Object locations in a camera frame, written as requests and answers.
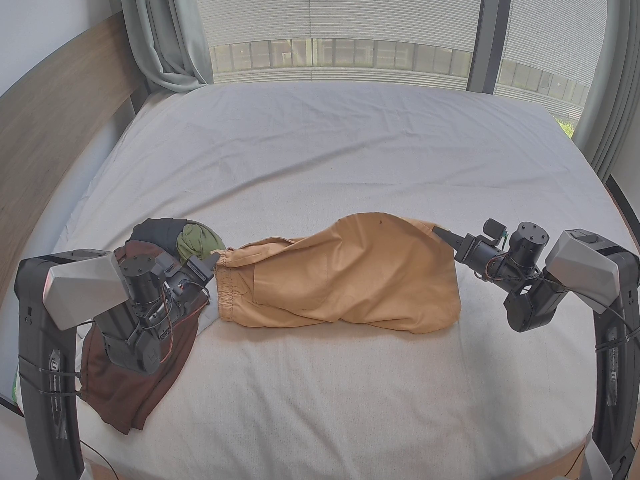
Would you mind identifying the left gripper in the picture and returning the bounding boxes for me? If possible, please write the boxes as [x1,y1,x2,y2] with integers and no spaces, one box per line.
[185,256,216,290]

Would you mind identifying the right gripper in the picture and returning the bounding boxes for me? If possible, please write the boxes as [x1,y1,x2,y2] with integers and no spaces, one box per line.
[454,233,507,274]

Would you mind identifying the tan shorts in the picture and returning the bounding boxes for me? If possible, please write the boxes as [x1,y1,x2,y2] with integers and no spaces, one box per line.
[214,211,461,337]

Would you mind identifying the bed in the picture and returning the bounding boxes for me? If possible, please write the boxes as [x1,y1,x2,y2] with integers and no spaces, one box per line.
[0,10,640,480]

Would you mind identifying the green garment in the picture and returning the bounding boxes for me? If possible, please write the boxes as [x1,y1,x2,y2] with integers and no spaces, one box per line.
[175,223,224,264]

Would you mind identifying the pale grey garment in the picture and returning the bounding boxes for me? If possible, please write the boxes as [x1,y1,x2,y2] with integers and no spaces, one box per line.
[191,288,222,340]

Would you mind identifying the black garment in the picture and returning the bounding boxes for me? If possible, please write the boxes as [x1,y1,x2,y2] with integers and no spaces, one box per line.
[131,218,188,256]

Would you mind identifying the brown shorts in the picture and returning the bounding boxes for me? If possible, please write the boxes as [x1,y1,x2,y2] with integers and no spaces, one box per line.
[80,240,211,435]

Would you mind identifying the grey-green curtain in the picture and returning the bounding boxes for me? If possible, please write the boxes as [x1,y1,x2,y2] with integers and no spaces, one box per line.
[116,0,216,94]
[570,0,640,184]

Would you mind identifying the window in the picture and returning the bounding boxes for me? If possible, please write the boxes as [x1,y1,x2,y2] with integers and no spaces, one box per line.
[191,0,610,119]

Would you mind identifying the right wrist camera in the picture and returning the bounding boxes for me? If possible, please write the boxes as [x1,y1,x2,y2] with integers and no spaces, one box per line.
[482,219,507,245]

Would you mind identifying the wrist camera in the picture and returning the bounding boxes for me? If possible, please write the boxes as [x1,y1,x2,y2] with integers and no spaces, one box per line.
[482,219,507,245]
[161,254,187,278]

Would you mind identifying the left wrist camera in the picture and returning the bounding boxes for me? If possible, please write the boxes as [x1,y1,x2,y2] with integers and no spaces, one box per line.
[161,254,187,278]

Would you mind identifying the black cable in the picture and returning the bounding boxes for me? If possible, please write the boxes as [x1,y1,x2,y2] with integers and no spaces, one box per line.
[79,438,121,480]
[565,443,587,480]

